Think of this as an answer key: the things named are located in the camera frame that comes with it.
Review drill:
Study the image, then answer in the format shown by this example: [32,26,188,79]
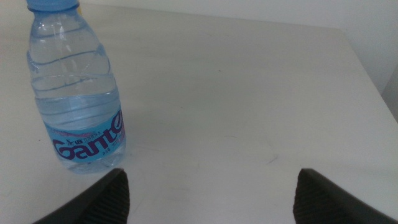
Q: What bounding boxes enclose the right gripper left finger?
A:
[30,167,131,224]

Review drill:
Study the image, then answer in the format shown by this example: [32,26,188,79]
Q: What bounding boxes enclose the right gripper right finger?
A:
[292,167,398,224]

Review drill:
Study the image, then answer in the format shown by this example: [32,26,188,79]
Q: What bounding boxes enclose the blue capped water bottle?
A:
[25,0,127,175]

